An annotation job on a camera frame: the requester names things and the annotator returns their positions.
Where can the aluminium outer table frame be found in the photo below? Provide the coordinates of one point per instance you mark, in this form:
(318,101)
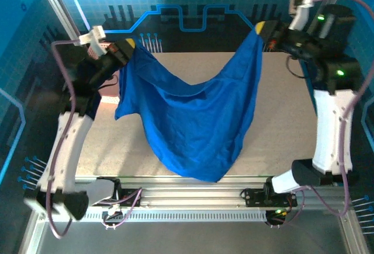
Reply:
(30,236)

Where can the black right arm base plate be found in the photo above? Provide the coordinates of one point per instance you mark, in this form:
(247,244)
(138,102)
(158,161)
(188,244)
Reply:
(254,198)

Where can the blue t-shirt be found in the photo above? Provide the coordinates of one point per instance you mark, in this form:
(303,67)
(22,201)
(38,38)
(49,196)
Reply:
(190,125)

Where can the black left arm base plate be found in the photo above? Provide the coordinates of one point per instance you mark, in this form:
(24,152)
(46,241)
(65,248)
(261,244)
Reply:
(121,203)

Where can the aluminium extrusion mounting rail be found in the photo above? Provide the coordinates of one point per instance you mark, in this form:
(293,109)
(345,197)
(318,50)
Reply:
(190,192)

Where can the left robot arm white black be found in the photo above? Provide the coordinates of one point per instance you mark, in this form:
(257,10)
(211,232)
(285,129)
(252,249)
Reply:
(70,149)

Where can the pink perforated plastic basket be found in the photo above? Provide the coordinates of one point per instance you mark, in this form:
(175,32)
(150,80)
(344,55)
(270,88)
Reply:
(109,100)

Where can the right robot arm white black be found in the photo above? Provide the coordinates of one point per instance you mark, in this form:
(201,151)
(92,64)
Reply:
(330,131)

